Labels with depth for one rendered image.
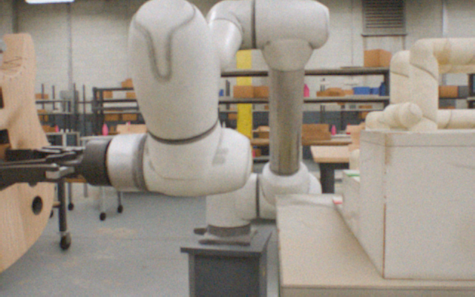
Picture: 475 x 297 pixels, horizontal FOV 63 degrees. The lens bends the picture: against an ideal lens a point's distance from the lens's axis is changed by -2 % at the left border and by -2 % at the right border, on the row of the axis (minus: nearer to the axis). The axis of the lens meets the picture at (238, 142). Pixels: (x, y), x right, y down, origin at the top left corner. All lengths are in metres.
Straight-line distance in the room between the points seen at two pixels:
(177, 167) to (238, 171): 0.09
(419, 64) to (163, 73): 0.30
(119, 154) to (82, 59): 12.52
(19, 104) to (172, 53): 0.41
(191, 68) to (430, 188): 0.31
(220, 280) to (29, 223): 0.74
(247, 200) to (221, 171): 0.80
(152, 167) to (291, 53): 0.58
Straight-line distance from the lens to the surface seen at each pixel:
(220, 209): 1.37
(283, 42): 1.03
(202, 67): 0.49
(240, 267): 1.36
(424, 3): 12.89
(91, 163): 0.62
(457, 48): 0.52
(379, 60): 4.28
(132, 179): 0.60
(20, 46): 0.85
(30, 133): 0.84
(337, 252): 0.59
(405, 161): 0.49
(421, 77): 0.51
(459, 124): 0.69
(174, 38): 0.47
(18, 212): 0.81
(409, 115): 0.50
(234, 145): 0.57
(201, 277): 1.41
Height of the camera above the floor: 1.12
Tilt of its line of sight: 3 degrees down
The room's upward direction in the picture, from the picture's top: straight up
